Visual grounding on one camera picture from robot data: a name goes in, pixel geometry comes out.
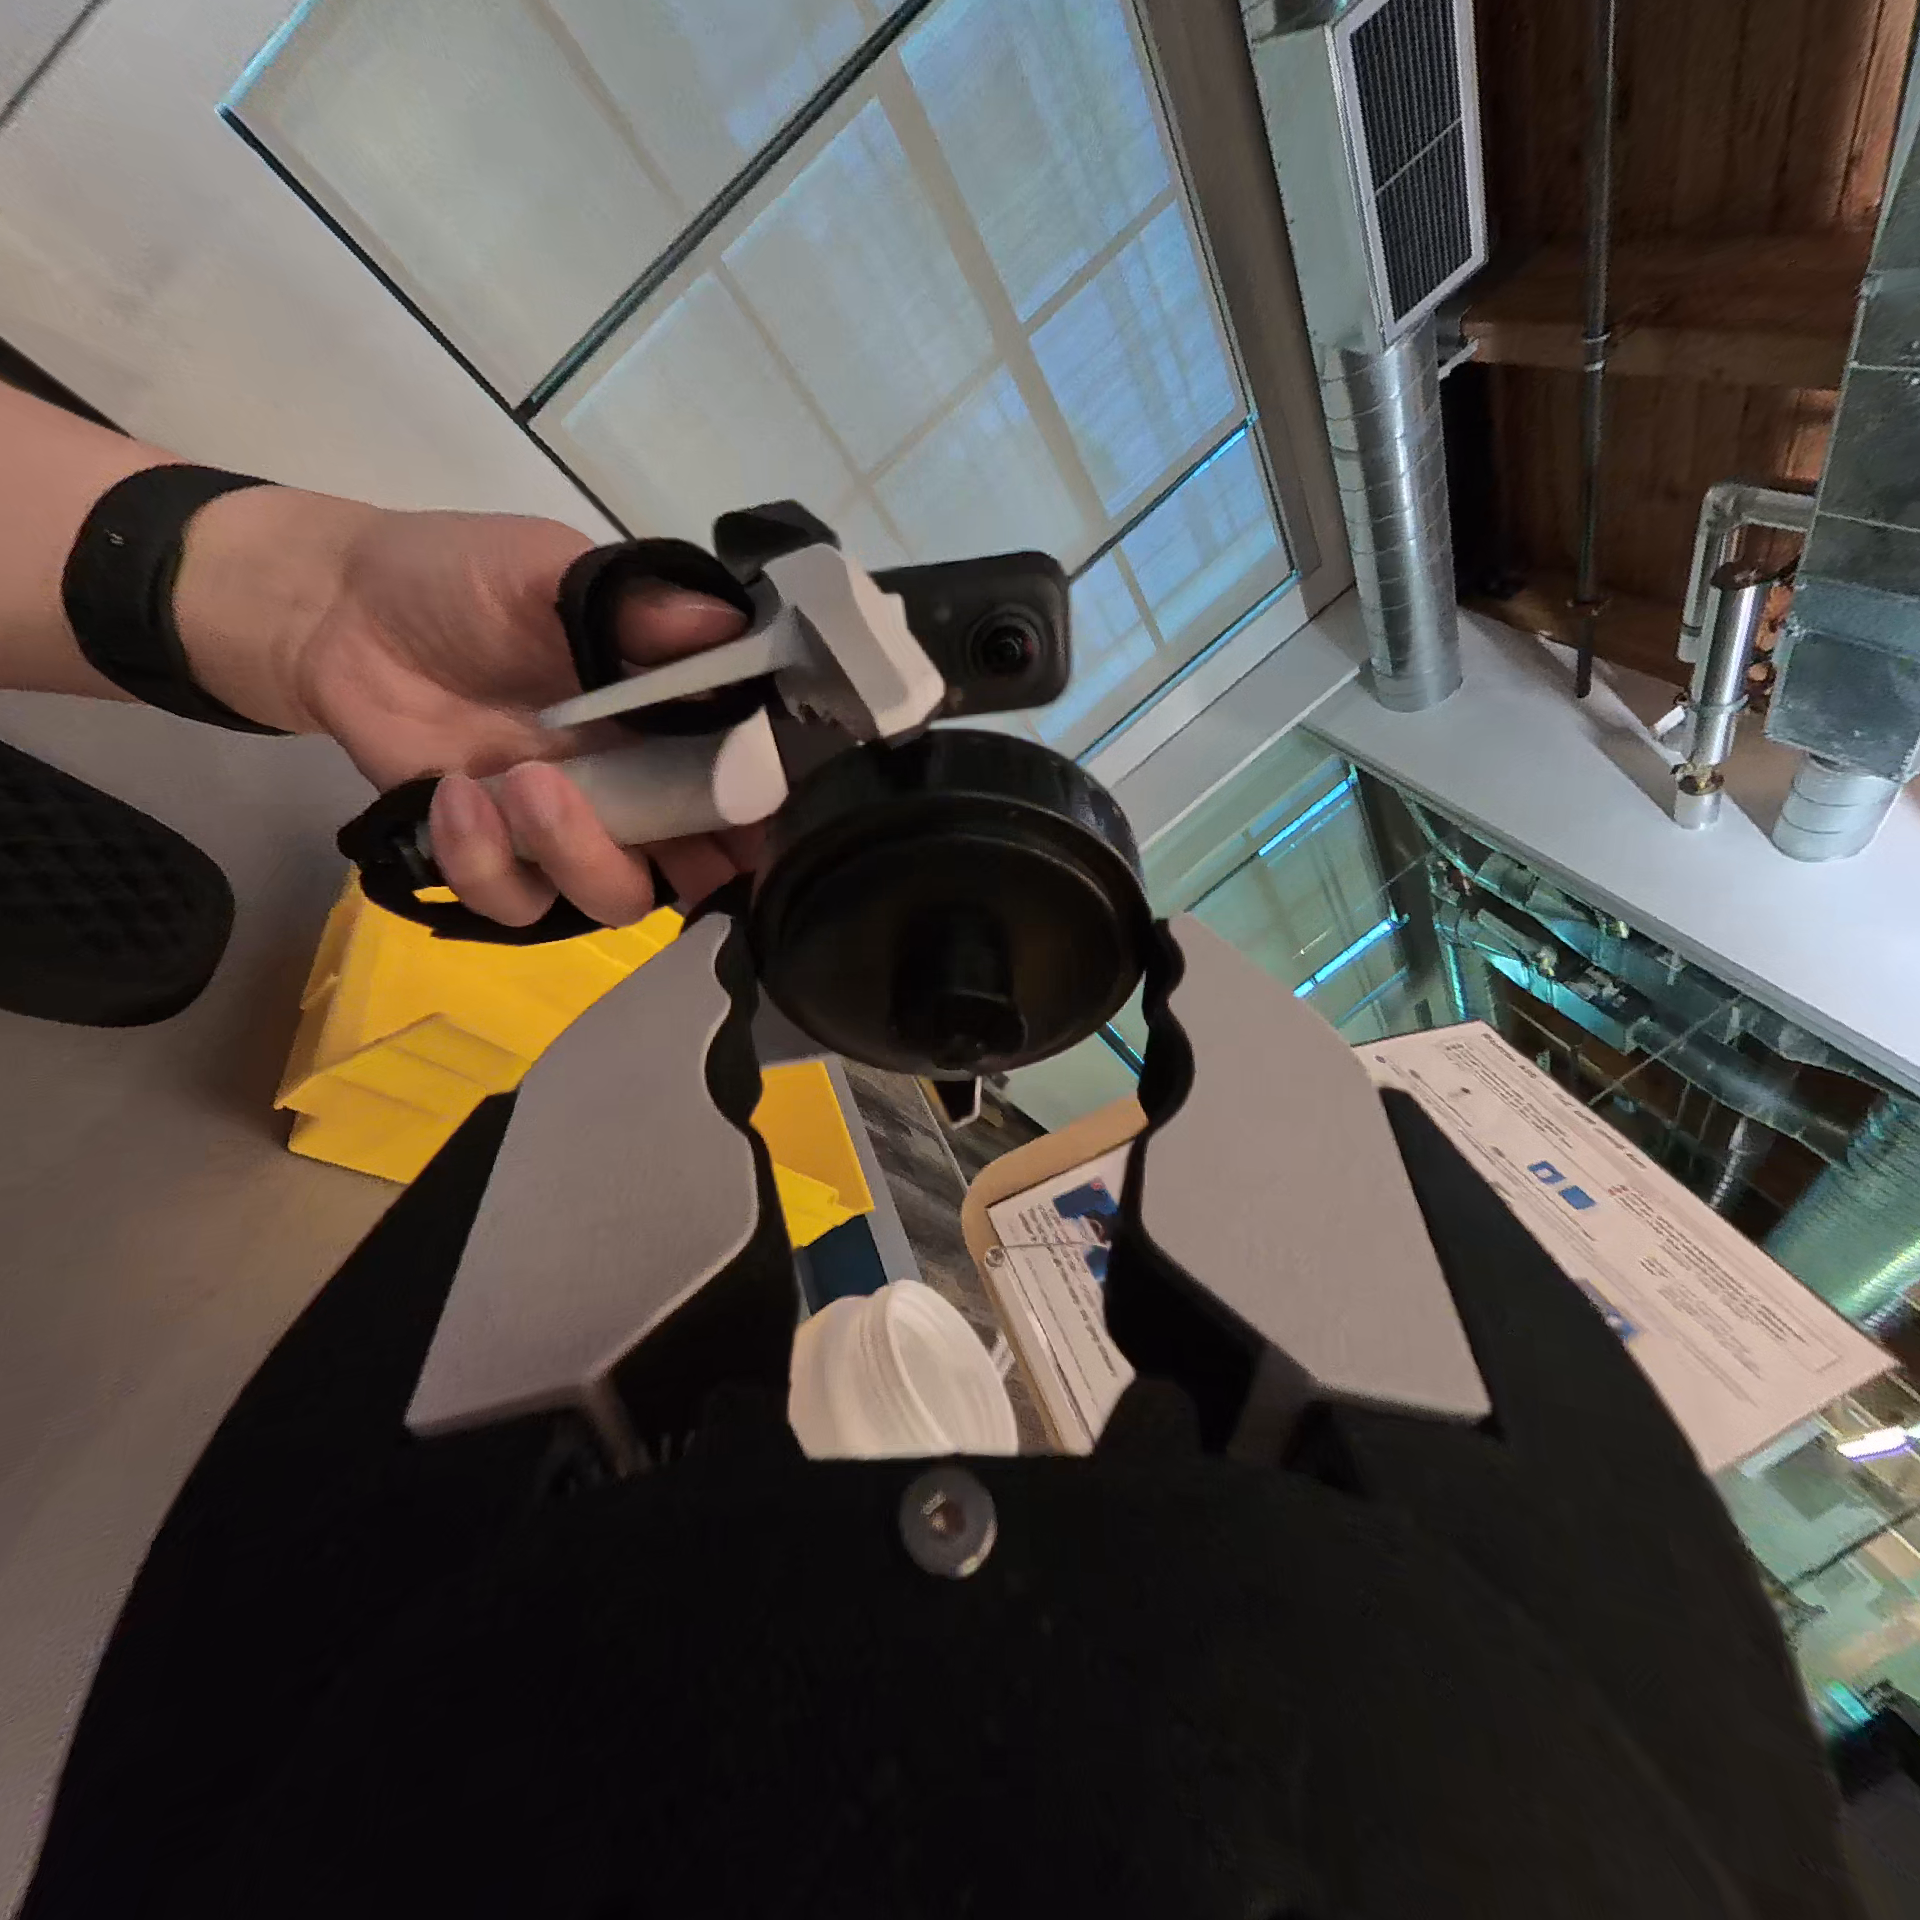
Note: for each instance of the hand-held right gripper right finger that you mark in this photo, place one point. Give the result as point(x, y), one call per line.
point(1292, 1198)

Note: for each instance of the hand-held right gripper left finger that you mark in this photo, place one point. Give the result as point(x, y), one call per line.
point(598, 1198)

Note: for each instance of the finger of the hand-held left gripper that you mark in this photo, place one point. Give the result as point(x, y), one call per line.
point(781, 1045)

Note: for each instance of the black bottle lid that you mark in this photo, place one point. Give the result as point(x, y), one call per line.
point(932, 841)

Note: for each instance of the yellow plastic bin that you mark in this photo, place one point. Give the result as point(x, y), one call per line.
point(405, 1048)

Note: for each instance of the white plastic bottle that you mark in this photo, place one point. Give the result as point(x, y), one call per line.
point(899, 1380)

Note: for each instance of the person's left hand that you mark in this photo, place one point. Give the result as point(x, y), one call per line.
point(418, 643)

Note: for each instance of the printed instruction sheet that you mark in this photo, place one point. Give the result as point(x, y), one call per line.
point(1651, 1274)

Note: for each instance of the white air vent grille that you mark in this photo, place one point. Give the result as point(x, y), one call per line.
point(1412, 151)

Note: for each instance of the thin black pipe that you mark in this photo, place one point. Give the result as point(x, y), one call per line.
point(1595, 453)

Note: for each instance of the silver pipe fitting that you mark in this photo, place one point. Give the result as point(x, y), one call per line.
point(1726, 662)

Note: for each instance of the round metal duct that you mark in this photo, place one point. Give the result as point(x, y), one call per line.
point(1395, 524)

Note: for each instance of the window frame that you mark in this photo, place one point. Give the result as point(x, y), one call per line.
point(1200, 151)

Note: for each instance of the flexible metal duct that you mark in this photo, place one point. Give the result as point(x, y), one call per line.
point(1851, 1214)

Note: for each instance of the rectangular metal duct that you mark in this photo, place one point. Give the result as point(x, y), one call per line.
point(1858, 524)

